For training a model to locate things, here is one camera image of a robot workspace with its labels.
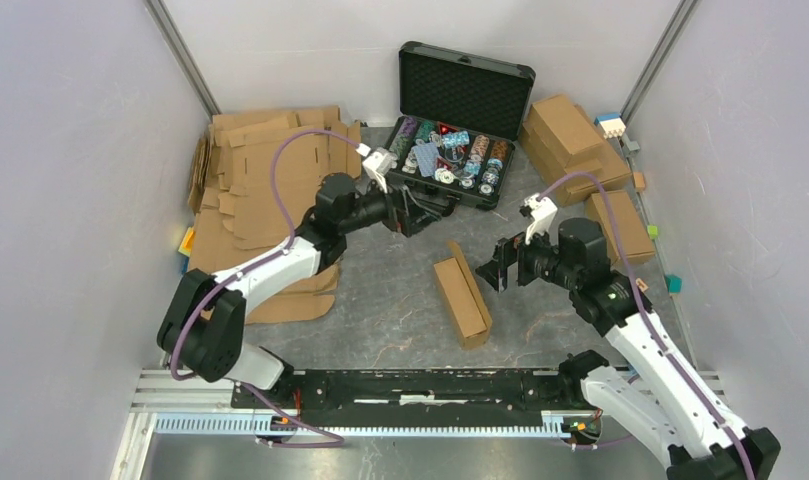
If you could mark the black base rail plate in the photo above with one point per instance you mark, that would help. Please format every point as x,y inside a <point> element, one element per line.
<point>443,398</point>

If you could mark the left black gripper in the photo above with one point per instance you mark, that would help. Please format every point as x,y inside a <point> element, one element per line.
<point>402,209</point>

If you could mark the small wooden cube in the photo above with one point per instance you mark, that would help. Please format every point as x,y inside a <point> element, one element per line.
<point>639,181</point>

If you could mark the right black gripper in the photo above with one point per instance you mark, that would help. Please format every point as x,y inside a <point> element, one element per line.
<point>506,253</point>

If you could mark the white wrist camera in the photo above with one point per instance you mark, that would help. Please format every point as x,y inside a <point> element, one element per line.
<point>541,211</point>
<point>377,163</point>

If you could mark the orange yellow block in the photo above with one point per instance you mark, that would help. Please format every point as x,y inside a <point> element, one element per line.
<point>187,241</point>

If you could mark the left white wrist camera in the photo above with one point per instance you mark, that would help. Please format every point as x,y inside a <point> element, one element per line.
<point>377,163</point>

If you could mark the blue white toy block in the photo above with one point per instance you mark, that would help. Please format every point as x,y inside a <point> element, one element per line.
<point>610,125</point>

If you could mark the grey small block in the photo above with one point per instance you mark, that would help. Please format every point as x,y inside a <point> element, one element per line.
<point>630,148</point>

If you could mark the small folded cardboard box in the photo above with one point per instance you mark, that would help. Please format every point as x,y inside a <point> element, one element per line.
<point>635,241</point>

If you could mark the stack of flat cardboard sheets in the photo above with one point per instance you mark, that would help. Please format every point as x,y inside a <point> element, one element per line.
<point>253,172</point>

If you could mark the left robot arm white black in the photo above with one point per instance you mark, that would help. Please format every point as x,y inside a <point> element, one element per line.
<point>203,328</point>

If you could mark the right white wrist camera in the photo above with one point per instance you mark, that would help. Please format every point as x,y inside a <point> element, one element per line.
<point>541,211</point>

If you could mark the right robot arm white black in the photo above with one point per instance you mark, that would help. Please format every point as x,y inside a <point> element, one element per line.
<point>677,416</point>

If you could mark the teal cube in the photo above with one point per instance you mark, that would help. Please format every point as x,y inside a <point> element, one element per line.
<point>674,283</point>

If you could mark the large folded cardboard box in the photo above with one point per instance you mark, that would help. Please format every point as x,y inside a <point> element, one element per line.
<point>609,168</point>

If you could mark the black poker chip case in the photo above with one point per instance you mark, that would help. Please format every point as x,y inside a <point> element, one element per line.
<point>460,115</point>

